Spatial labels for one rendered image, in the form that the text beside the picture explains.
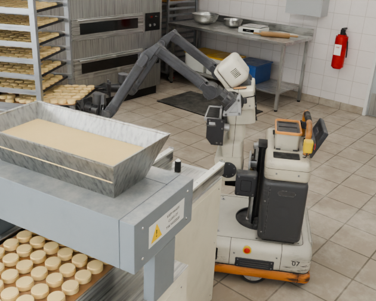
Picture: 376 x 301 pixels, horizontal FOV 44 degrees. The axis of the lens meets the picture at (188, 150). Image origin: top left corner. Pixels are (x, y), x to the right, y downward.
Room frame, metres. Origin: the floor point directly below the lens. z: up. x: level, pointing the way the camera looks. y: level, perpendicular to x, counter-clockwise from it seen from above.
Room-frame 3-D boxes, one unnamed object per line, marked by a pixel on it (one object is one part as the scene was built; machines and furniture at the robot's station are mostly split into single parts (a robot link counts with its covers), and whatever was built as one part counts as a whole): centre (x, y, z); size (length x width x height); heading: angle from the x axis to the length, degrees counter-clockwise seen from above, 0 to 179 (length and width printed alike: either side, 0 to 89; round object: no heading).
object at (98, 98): (2.45, 0.49, 1.03); 0.12 x 0.09 x 0.11; 83
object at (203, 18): (6.77, -0.15, 0.95); 0.39 x 0.39 x 0.14
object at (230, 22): (6.61, -0.54, 0.93); 0.27 x 0.27 x 0.10
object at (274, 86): (6.44, -0.59, 0.49); 1.90 x 0.72 x 0.98; 51
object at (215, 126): (2.60, -0.18, 0.92); 0.28 x 0.16 x 0.22; 172
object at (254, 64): (6.25, -0.82, 0.36); 0.46 x 0.38 x 0.26; 143
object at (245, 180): (2.52, -0.29, 0.61); 0.28 x 0.27 x 0.25; 172
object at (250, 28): (6.24, -0.79, 0.92); 0.32 x 0.30 x 0.09; 148
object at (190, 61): (6.79, -0.16, 0.36); 0.46 x 0.38 x 0.26; 139
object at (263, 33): (5.93, -1.03, 0.91); 0.56 x 0.06 x 0.06; 80
